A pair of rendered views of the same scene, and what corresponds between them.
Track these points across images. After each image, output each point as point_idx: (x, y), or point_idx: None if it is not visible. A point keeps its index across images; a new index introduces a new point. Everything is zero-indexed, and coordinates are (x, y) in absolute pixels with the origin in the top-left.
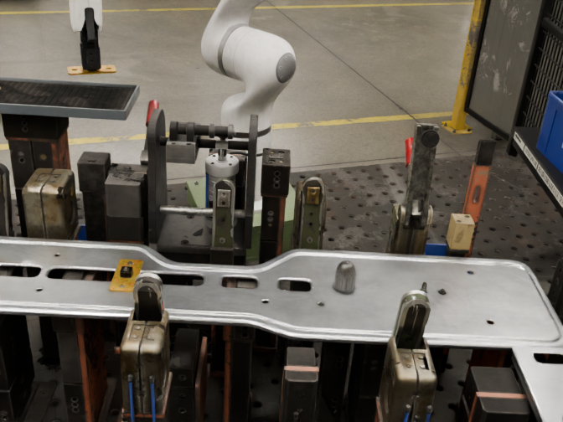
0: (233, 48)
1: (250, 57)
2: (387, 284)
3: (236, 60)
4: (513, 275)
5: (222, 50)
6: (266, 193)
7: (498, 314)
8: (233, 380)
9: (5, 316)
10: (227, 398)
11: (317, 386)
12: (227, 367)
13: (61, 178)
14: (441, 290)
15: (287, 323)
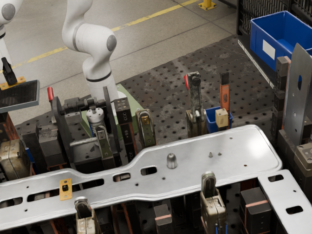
0: (80, 39)
1: (91, 42)
2: (192, 157)
3: (84, 45)
4: (251, 133)
5: (74, 41)
6: (121, 123)
7: (248, 159)
8: (131, 221)
9: None
10: (130, 229)
11: (171, 207)
12: (126, 216)
13: (16, 146)
14: (219, 153)
15: (150, 194)
